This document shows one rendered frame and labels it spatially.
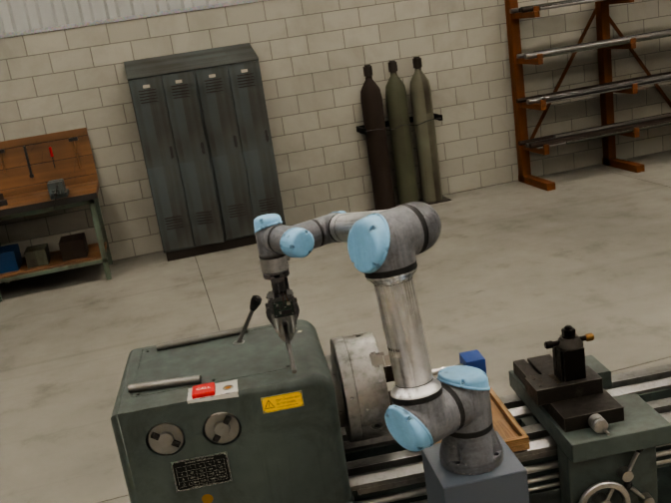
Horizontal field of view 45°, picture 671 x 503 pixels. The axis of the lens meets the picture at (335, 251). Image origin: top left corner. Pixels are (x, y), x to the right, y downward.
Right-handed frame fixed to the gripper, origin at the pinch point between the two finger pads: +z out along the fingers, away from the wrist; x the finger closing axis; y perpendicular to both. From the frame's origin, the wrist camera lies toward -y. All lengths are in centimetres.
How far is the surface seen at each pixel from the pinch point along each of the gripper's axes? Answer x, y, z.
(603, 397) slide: 89, 3, 36
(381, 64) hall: 163, -685, -27
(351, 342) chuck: 18.6, -9.4, 9.1
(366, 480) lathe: 15.7, 3.6, 47.0
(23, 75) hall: -201, -645, -73
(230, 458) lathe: -20.8, 13.8, 25.9
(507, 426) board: 62, -6, 44
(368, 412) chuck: 19.2, 3.5, 25.8
